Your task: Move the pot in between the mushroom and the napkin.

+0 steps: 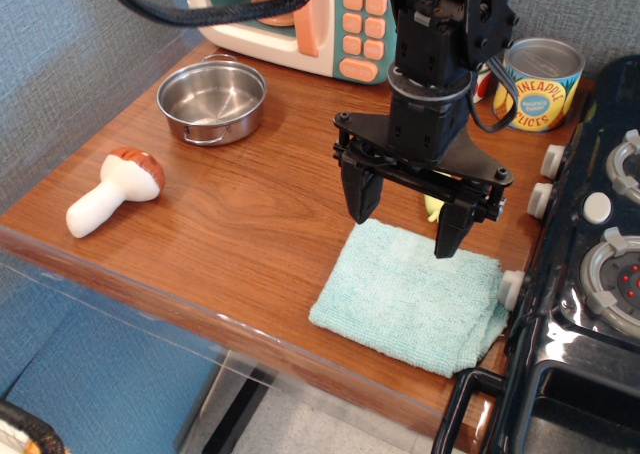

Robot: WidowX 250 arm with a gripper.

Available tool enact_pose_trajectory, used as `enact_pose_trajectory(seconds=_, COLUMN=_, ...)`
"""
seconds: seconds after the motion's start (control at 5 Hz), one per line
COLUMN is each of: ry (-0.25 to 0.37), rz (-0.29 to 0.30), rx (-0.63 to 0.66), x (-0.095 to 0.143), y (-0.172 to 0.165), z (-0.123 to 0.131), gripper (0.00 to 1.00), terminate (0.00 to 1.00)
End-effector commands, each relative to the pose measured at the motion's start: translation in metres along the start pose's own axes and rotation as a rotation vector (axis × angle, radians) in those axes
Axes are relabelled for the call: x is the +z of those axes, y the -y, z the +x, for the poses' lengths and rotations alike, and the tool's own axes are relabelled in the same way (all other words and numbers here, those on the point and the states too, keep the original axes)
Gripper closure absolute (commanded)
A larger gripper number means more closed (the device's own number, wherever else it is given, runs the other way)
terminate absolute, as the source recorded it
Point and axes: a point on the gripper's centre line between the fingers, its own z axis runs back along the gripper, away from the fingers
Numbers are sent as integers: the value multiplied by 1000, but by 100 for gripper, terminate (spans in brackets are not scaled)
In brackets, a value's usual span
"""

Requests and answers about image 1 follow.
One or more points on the tomato sauce can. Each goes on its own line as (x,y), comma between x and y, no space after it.
(482,83)

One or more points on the small steel pot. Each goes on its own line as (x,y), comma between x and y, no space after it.
(215,102)

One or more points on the toy microwave teal and cream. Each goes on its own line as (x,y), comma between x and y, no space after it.
(351,40)

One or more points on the light blue folded cloth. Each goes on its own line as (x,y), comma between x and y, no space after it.
(389,292)

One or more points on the pineapple slices can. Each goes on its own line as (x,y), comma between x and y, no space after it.
(546,73)

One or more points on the black basket with orange item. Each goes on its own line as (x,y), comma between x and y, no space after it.
(22,432)

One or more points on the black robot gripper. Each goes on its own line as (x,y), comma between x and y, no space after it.
(423,144)

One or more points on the scoop with yellow handle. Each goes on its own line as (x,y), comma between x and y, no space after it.
(433,208)

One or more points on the plush mushroom toy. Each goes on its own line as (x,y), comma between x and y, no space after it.
(127,174)

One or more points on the black toy stove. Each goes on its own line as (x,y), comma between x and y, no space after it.
(571,383)

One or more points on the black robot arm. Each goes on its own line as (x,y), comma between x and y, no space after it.
(437,41)

